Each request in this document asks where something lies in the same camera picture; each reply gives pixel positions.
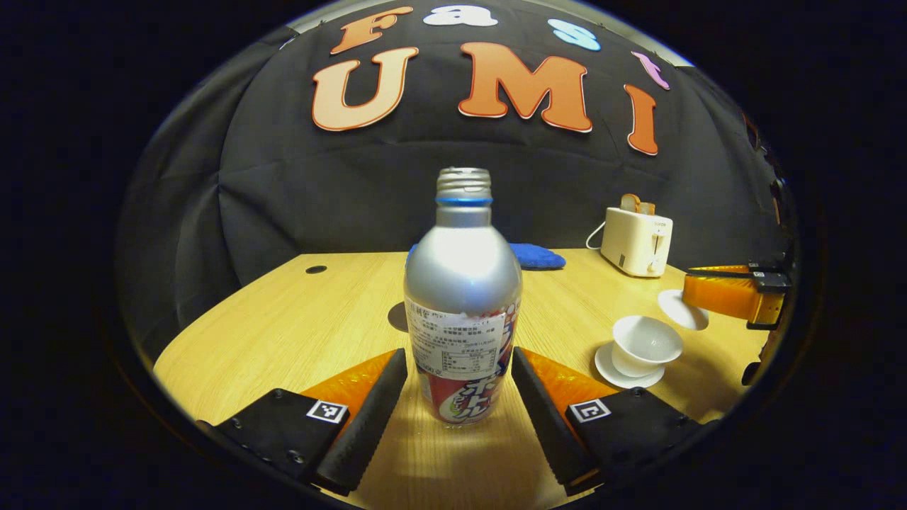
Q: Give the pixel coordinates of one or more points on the silver water bottle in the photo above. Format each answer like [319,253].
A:
[460,283]

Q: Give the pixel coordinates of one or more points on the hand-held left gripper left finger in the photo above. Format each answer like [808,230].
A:
[368,425]

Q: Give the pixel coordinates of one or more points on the black backdrop cloth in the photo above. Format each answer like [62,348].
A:
[354,191]

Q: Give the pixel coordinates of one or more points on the white saucer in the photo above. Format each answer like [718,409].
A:
[609,368]

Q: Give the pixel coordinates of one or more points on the dark round coaster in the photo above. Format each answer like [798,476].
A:
[397,317]

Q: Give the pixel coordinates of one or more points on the blue folded cloth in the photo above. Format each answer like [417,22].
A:
[538,256]

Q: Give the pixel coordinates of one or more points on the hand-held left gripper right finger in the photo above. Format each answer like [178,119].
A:
[542,418]

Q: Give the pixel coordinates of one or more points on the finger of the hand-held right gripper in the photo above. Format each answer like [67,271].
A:
[730,270]
[723,297]

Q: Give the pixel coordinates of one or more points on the white teacup lid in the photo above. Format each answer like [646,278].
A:
[673,306]

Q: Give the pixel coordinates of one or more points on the cream toaster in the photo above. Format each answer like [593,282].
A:
[634,244]

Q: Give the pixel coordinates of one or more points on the white teacup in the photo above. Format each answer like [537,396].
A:
[646,340]

